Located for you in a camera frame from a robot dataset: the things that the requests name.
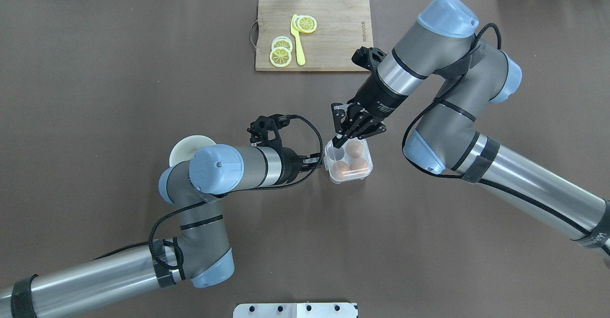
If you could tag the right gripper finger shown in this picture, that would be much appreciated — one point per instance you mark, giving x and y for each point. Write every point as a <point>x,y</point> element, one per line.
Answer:
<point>342,138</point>

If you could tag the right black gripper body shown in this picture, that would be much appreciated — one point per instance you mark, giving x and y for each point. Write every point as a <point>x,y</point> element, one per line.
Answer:
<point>378,97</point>

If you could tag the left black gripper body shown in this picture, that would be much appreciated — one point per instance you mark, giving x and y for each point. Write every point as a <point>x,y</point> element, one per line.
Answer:
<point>289,166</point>

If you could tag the clear plastic egg box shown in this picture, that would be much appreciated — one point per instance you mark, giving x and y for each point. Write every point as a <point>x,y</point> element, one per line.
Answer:
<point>332,155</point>

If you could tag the brown egg from bowl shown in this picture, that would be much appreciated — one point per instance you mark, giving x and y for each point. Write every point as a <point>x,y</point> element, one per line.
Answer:
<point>339,170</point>

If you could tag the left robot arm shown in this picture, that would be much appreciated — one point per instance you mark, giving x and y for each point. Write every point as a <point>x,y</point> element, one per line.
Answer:
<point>201,254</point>

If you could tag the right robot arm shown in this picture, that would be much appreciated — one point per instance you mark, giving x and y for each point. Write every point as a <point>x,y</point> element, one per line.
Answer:
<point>442,140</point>

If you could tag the pale beige egg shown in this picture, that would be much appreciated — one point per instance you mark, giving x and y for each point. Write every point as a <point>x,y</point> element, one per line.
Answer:
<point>354,148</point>

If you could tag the brown egg in box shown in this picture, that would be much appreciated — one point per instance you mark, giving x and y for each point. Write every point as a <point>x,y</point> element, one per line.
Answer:
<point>359,165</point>

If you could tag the yellow plastic knife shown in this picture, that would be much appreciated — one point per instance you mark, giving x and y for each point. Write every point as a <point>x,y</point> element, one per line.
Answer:
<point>300,56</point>

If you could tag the bamboo cutting board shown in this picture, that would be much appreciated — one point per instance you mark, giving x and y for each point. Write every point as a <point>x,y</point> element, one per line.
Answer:
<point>342,27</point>

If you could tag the lemon slice front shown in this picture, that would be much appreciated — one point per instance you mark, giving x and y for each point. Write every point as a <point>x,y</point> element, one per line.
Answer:
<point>280,57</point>

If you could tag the lemon slice middle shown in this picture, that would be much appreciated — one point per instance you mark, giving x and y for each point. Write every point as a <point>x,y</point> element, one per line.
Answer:
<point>282,41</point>

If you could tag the white bowl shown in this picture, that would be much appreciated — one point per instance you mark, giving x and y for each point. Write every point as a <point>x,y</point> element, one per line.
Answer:
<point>186,148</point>

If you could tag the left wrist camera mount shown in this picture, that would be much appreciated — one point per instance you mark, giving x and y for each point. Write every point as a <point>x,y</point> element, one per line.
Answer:
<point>264,131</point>

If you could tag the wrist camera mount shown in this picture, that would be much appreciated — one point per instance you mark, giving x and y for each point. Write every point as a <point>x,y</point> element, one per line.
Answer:
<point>264,131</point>
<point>368,58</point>

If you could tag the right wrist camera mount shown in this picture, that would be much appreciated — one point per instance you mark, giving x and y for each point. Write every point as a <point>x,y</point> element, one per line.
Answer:
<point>368,58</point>

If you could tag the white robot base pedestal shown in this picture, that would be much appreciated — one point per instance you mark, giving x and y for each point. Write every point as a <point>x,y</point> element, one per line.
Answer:
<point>297,310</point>

